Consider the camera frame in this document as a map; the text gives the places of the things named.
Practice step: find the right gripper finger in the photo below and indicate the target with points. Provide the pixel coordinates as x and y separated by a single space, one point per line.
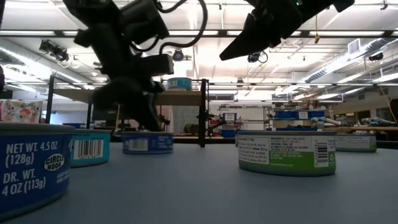
248 43

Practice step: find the wooden workbench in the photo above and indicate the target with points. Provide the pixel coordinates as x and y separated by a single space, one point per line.
357 128

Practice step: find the teal label tuna can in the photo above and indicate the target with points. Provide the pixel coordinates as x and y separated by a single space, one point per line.
90 149
179 84

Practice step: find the round black ceiling camera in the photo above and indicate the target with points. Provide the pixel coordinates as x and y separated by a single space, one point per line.
178 55

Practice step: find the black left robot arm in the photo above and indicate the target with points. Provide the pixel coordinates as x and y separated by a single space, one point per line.
102 46

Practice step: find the overhead LED light bar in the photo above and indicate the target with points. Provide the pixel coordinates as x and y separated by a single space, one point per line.
373 33

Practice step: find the floral pattern box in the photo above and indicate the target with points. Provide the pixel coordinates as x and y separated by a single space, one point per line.
18 112

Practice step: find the wooden shelf with black frame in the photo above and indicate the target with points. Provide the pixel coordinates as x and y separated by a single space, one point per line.
183 98

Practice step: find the dark blue label tuna can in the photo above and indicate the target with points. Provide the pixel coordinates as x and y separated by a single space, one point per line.
155 144
31 171

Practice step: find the black ceiling fixture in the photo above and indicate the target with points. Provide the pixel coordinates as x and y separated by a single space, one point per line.
375 56

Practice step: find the rack with blue bins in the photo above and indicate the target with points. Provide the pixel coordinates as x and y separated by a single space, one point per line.
298 115

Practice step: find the black hanging camera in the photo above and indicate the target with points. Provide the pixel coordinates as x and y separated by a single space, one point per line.
255 57

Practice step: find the blue table mat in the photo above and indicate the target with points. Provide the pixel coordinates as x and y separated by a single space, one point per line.
186 193

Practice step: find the green label tuna can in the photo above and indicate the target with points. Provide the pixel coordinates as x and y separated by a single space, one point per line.
357 143
286 161

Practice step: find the black ceiling light device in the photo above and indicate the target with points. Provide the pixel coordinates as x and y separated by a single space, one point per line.
54 51

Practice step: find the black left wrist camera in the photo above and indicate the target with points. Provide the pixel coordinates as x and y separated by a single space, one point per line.
158 64

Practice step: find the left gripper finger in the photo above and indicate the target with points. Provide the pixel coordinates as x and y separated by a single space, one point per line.
143 118

